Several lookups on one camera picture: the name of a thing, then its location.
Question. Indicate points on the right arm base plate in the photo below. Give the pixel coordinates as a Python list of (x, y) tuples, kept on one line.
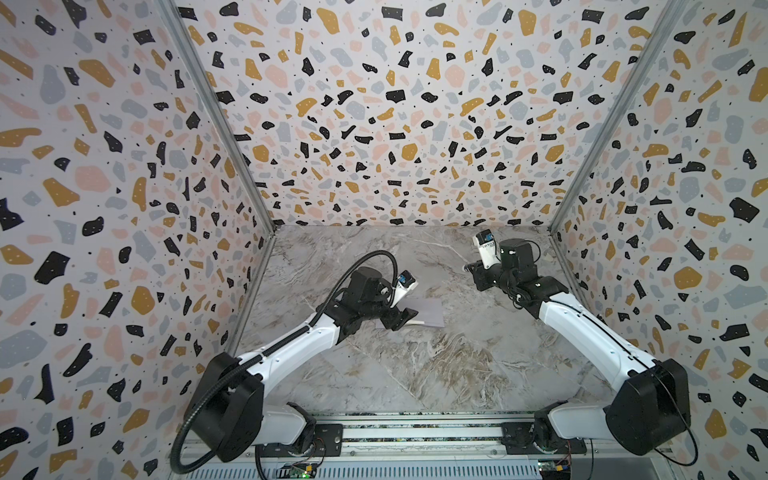
[(537, 437)]

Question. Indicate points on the left aluminium corner post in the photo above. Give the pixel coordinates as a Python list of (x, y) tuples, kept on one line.
[(169, 12)]

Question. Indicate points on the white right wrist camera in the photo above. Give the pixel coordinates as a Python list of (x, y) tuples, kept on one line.
[(487, 247)]

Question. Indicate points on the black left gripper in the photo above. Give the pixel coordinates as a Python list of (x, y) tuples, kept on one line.
[(395, 317)]

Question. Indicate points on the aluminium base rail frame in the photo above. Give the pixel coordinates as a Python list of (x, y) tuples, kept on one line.
[(438, 446)]

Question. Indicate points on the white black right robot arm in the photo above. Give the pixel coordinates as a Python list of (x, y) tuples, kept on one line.
[(651, 404)]

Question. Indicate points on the aluminium corner post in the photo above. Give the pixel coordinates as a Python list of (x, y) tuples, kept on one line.
[(663, 28), (169, 12)]

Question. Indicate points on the lavender envelope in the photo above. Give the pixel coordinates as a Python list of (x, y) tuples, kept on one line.
[(430, 313)]

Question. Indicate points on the right aluminium corner post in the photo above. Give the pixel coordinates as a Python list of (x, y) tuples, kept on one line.
[(663, 28)]

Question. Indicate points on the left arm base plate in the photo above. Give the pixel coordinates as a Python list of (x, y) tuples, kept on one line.
[(322, 439)]

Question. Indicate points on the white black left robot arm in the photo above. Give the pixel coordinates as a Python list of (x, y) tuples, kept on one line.
[(229, 411)]

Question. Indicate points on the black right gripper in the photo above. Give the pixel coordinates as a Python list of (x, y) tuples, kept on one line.
[(480, 274)]

